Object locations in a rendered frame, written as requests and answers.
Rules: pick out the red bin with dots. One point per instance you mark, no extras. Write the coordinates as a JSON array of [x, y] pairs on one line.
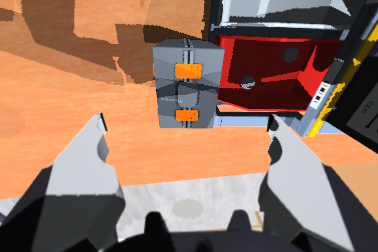
[[279, 86]]

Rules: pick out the dark blue metal shelf rack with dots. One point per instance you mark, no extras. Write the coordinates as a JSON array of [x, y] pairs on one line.
[[358, 32]]

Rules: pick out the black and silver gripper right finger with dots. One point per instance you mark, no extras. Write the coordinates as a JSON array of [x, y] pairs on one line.
[[305, 201]]

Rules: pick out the yellow flat bar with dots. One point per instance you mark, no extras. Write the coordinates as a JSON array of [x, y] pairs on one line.
[[351, 70]]

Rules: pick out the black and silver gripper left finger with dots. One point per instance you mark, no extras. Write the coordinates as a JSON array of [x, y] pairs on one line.
[[73, 205]]

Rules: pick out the grey steel disc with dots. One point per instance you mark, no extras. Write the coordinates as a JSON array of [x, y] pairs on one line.
[[289, 55], [247, 82]]

